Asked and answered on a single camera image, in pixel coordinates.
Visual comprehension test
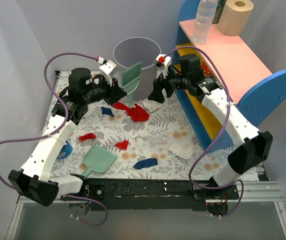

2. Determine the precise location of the green hand brush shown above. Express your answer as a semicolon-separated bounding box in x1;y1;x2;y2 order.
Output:
122;62;142;108

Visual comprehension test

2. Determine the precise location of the green plastic dustpan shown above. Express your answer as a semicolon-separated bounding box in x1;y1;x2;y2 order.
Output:
82;143;117;177

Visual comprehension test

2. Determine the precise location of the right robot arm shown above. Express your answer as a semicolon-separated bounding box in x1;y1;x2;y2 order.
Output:
148;54;273;199

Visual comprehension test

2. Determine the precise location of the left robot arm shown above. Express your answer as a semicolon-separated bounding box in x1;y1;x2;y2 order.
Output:
9;67;127;207

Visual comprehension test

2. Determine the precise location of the white crumpled paper near bin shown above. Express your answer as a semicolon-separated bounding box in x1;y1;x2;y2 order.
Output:
142;98;162;113

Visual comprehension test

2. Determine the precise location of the dark blue paper scrap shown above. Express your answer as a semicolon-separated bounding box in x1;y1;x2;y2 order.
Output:
101;106;114;117

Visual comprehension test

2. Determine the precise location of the large red paper scrap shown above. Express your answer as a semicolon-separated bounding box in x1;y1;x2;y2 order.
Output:
112;102;150;122

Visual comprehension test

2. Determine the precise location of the red packet on shelf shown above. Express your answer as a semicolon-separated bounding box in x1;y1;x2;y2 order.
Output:
201;62;212;75

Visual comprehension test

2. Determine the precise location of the grey plastic waste bin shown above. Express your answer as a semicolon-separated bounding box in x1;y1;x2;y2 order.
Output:
113;37;161;100

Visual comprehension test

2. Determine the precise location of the white paper scrap front right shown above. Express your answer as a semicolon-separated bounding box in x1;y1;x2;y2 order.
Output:
168;144;194;160

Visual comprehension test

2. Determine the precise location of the front blue paper scrap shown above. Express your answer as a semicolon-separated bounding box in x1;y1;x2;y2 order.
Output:
133;158;158;170

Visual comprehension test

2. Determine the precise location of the blue shelf unit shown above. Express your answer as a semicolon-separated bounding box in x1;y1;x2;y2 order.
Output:
170;0;286;154

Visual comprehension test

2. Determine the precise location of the clear plastic water bottle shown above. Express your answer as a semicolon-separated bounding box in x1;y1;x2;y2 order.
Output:
191;0;218;45

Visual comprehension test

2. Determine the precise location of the brown paper roll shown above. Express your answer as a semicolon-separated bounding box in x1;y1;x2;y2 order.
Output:
217;0;254;37

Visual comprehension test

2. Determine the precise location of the dark green can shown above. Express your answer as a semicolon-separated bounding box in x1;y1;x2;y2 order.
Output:
212;0;226;24

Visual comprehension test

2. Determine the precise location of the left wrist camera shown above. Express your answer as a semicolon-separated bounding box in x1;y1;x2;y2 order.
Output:
97;56;119;86

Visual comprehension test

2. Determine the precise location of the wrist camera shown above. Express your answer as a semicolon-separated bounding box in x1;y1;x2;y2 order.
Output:
97;56;119;86
155;54;171;78

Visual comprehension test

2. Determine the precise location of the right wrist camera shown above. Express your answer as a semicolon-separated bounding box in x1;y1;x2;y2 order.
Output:
155;54;171;78

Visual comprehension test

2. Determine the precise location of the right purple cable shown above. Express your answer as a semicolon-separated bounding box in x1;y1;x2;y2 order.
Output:
164;46;245;221

